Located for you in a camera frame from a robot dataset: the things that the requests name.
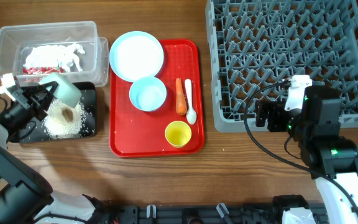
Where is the red snack wrapper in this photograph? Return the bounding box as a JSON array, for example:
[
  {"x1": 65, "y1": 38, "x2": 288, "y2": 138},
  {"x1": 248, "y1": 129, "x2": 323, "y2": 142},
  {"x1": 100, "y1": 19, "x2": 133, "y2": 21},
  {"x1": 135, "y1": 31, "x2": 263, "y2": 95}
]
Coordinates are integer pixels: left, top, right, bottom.
[{"x1": 23, "y1": 67, "x2": 64, "y2": 75}]

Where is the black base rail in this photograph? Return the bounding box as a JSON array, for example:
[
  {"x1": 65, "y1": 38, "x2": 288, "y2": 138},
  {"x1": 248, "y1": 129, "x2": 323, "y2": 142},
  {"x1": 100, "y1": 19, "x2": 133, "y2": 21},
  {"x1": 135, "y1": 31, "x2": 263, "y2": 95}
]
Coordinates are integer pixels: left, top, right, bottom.
[{"x1": 106, "y1": 195, "x2": 329, "y2": 224}]

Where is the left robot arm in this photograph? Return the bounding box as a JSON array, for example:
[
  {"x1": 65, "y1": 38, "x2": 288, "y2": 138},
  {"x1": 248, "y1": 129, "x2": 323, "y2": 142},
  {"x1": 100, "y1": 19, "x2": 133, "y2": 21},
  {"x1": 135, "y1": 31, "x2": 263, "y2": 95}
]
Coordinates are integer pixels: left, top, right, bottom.
[{"x1": 0, "y1": 81, "x2": 109, "y2": 223}]

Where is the white rice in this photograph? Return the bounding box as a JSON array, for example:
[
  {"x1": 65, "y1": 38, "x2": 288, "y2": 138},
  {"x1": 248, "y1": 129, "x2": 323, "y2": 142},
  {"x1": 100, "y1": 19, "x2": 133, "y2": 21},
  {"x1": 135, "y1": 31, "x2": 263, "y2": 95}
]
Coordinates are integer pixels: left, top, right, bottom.
[{"x1": 42, "y1": 100, "x2": 94, "y2": 139}]

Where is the grey dishwasher rack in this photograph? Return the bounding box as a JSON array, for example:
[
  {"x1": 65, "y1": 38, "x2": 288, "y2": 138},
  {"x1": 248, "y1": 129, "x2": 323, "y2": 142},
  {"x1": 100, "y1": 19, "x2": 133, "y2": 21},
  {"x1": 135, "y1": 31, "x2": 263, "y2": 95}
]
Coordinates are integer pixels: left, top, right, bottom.
[{"x1": 205, "y1": 0, "x2": 358, "y2": 133}]

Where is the brown mushroom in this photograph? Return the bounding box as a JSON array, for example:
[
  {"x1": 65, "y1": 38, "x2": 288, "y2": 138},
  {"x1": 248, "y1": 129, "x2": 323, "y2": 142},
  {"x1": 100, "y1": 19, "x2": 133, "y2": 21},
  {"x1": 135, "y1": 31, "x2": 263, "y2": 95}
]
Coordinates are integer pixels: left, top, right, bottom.
[{"x1": 62, "y1": 108, "x2": 73, "y2": 123}]

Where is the clear plastic bin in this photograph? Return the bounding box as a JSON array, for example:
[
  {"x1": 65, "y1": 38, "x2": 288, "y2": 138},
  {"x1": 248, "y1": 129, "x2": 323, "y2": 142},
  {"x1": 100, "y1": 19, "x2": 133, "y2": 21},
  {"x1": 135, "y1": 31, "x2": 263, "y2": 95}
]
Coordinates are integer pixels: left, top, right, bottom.
[{"x1": 0, "y1": 21, "x2": 109, "y2": 86}]

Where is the large light blue plate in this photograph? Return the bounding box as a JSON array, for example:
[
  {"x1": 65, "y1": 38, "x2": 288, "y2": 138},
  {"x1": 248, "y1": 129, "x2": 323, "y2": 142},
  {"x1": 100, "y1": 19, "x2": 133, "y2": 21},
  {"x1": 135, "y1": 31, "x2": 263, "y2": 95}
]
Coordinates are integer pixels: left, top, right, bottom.
[{"x1": 109, "y1": 31, "x2": 164, "y2": 83}]

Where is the orange carrot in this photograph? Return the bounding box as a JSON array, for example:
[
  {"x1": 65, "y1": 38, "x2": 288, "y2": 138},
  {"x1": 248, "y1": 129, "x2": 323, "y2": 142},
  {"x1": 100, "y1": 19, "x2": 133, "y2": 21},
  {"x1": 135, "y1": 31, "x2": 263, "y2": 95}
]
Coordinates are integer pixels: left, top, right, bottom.
[{"x1": 175, "y1": 78, "x2": 187, "y2": 115}]

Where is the white spoon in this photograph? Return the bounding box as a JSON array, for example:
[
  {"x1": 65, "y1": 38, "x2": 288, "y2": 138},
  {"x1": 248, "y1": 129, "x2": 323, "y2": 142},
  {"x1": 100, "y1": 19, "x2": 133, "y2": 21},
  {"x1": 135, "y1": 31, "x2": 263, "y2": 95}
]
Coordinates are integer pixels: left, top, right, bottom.
[{"x1": 185, "y1": 79, "x2": 197, "y2": 124}]

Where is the light green bowl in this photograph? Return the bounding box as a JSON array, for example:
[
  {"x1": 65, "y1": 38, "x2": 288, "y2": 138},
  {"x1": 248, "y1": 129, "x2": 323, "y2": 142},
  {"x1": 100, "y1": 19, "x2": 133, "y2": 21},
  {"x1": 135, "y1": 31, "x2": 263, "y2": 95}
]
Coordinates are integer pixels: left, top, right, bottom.
[{"x1": 39, "y1": 73, "x2": 81, "y2": 108}]

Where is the black tray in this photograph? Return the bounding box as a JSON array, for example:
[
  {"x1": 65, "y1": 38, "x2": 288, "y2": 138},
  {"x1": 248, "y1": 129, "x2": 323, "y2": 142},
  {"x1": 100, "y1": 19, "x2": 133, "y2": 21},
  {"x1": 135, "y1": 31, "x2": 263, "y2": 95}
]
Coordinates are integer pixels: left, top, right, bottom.
[{"x1": 10, "y1": 82, "x2": 96, "y2": 143}]

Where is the yellow cup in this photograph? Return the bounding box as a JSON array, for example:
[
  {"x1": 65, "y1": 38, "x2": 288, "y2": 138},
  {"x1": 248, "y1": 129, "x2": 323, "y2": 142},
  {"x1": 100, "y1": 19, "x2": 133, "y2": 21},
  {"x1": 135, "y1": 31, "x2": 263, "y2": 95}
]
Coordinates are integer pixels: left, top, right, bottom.
[{"x1": 165, "y1": 121, "x2": 192, "y2": 148}]

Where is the white tissue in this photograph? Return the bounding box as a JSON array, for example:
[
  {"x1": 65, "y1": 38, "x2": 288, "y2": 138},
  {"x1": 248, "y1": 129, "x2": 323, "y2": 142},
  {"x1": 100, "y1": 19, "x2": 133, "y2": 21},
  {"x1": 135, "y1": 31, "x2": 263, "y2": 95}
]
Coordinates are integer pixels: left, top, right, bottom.
[{"x1": 24, "y1": 43, "x2": 85, "y2": 72}]

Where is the light blue rice bowl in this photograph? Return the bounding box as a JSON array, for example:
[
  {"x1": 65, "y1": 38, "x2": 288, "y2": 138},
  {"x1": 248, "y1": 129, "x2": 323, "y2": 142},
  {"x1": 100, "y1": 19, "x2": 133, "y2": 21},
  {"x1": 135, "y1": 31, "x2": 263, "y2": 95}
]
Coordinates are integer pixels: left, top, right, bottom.
[{"x1": 129, "y1": 77, "x2": 167, "y2": 112}]

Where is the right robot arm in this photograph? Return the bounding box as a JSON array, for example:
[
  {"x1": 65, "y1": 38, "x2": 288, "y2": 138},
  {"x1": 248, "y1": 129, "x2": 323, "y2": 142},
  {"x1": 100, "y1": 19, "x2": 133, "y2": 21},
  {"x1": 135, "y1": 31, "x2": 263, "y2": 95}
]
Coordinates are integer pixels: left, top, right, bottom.
[{"x1": 255, "y1": 86, "x2": 358, "y2": 223}]

